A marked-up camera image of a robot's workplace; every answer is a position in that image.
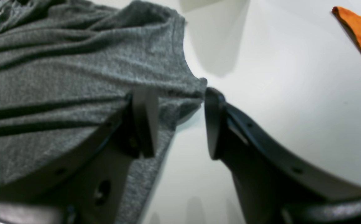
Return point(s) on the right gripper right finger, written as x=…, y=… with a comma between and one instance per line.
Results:
x=273, y=185

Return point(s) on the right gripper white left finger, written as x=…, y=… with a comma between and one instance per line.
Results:
x=85, y=185

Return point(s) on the dark grey t-shirt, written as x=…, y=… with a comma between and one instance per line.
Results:
x=66, y=65

